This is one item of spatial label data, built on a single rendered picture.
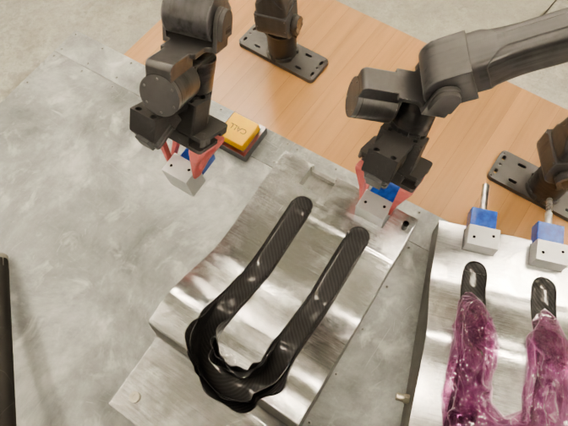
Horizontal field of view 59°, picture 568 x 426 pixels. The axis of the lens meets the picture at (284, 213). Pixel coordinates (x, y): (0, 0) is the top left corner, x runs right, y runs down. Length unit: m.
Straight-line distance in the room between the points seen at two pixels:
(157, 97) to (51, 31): 1.96
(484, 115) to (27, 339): 0.96
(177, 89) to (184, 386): 0.44
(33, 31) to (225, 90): 1.64
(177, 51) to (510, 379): 0.64
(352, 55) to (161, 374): 0.76
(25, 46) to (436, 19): 1.81
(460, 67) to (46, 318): 0.77
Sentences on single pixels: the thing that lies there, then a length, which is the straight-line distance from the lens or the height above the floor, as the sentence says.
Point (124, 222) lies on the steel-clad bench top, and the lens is 1.00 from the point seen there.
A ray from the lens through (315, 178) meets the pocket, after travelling 0.90.
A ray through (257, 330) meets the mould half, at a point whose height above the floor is 0.93.
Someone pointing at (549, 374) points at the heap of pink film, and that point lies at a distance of 0.82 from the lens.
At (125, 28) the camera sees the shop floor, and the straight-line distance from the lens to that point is 2.49.
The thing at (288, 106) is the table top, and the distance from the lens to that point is 1.07.
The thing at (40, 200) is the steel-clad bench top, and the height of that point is 0.80.
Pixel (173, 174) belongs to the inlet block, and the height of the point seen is 0.96.
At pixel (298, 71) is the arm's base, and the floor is 0.81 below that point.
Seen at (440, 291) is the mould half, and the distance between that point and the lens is 0.85.
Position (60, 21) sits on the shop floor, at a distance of 2.64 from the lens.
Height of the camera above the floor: 1.65
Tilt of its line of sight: 65 degrees down
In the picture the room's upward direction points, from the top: 6 degrees counter-clockwise
